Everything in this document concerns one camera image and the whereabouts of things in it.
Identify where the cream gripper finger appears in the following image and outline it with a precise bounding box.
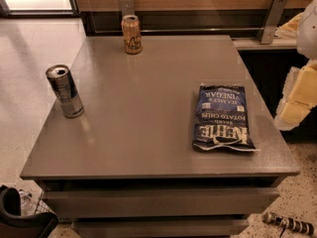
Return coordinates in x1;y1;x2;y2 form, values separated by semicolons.
273;100;310;131
286;63;317;106

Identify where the orange soda can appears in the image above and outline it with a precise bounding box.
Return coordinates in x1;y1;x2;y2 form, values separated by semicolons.
121;15;142;55

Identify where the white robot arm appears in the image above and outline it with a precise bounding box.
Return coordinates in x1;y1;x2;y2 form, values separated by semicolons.
274;0;317;131

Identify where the silver blue energy drink can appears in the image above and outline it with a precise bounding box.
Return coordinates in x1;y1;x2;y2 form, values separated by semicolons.
46;64;84;118

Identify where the blue kettle chips bag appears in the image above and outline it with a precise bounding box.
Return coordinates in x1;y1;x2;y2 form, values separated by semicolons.
192;84;257;152

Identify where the upper grey drawer front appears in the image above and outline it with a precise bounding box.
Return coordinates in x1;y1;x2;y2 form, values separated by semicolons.
45;187;278;218

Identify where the grey drawer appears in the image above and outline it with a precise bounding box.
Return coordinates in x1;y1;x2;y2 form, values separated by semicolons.
72;219;249;238
45;187;278;218

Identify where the striped cylindrical floor object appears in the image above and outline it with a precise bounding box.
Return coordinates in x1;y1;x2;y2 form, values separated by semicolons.
262;212;317;238

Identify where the lower grey drawer front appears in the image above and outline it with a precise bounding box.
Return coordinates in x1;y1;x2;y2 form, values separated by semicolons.
72;219;249;238

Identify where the black chair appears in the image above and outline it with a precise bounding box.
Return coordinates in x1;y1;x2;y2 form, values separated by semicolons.
0;185;58;238

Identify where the right metal wall bracket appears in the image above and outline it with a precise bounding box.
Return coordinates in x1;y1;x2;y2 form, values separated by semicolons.
257;0;288;45

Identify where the metal wall bracket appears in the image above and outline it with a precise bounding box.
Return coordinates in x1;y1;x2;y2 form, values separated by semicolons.
257;0;288;45
120;0;135;16

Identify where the left metal wall bracket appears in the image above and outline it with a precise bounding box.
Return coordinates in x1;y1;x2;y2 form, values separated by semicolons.
120;0;135;16

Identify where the wire basket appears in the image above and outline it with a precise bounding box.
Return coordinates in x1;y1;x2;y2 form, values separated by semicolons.
34;192;53;214

